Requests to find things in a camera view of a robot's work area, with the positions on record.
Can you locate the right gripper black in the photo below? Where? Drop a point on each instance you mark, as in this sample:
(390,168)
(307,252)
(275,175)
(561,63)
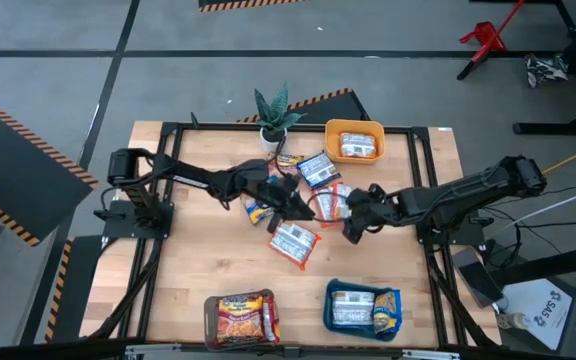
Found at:
(373,207)

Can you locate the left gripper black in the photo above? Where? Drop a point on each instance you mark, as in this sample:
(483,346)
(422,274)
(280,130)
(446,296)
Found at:
(275,192)

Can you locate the white ramen packet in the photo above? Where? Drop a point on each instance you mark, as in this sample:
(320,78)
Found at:
(325,205)

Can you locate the orange chicken ramen pack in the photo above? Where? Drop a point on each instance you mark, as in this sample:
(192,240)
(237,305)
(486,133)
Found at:
(358,146)
(343,195)
(294,243)

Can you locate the blue roast chicken ramen pack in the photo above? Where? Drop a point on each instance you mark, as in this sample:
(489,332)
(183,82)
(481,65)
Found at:
(387,312)
(318,171)
(257,212)
(352,309)

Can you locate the red roast beef ramen pack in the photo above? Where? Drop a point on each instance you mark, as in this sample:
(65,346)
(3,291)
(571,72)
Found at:
(240,320)
(290,160)
(271,320)

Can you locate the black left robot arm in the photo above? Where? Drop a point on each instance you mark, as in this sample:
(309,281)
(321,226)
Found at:
(193,175)

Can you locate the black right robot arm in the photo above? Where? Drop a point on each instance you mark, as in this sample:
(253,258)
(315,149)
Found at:
(468,190)

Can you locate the orange plastic bin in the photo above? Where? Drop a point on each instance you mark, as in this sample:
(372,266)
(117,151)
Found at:
(333,150)

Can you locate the white plant pot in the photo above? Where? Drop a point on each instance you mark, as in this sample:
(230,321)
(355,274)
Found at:
(268,145)

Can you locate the blue plastic bin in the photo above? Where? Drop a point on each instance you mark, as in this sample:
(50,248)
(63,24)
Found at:
(329,320)

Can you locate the green snake plant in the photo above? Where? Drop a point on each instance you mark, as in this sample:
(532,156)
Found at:
(274,112)

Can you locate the black hazard-striped floor mat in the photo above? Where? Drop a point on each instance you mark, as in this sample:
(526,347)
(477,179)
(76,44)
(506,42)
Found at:
(248,3)
(333,107)

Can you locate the dark grey tablet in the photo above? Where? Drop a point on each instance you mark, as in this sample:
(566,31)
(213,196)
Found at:
(478,280)

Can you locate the grey translucent plastic bin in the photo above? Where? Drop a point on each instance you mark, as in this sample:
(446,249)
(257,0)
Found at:
(210,325)

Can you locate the small clear bottle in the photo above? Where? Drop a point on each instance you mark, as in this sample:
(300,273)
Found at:
(515,320)

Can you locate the white printed paper sheet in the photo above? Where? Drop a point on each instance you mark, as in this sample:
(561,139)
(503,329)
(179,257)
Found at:
(543,310)

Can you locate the narrow black hazard-striped mat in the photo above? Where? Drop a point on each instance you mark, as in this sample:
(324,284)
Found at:
(78,280)

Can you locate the red metal floor stand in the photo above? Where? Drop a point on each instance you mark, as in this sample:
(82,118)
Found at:
(485,37)

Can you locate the person's foot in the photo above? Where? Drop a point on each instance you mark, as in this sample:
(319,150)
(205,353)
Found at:
(545,70)

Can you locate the black rig crossbar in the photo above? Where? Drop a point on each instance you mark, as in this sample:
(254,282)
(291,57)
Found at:
(68,352)

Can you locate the large black hazard-striped mat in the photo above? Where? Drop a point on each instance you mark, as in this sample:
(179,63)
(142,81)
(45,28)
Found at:
(18,165)

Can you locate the black aluminium table frame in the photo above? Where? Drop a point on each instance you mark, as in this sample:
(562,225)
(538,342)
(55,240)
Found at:
(218,126)

